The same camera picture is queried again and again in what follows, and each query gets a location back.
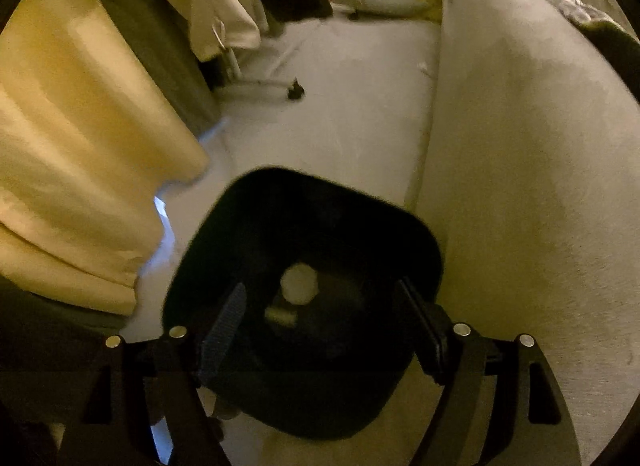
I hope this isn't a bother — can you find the grey bed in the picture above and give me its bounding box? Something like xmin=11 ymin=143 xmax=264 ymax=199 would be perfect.
xmin=405 ymin=0 xmax=640 ymax=466

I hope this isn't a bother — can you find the dark grey fleece blanket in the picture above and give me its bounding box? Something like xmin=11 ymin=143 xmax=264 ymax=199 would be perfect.
xmin=579 ymin=18 xmax=640 ymax=96

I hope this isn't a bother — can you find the grey green curtain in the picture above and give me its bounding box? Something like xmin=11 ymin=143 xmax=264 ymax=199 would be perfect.
xmin=75 ymin=0 xmax=223 ymax=137

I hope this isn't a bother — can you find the white round lid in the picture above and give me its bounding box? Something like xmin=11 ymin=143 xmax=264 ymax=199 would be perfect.
xmin=279 ymin=262 xmax=320 ymax=307

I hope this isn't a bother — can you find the yellow curtain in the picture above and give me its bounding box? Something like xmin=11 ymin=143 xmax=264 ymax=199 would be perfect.
xmin=0 ymin=0 xmax=210 ymax=317

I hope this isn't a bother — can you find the black plastic bin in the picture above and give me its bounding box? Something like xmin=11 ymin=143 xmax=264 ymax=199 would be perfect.
xmin=161 ymin=167 xmax=445 ymax=442

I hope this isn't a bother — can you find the pale crumpled wrapper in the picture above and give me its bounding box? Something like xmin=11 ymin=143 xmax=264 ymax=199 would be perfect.
xmin=263 ymin=307 xmax=297 ymax=329

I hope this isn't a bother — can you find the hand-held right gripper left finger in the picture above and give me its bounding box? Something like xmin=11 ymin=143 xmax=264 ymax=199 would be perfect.
xmin=55 ymin=282 xmax=248 ymax=466

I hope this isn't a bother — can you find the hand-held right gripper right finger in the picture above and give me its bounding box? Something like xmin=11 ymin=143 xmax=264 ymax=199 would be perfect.
xmin=397 ymin=277 xmax=583 ymax=466

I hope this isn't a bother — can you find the patterned grey duvet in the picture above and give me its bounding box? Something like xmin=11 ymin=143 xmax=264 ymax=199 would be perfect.
xmin=546 ymin=0 xmax=617 ymax=22

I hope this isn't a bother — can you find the dark cloth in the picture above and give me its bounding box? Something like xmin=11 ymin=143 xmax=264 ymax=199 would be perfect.
xmin=0 ymin=276 xmax=136 ymax=447

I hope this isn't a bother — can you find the white rolling stand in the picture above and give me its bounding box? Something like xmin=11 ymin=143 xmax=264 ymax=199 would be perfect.
xmin=212 ymin=20 xmax=306 ymax=100

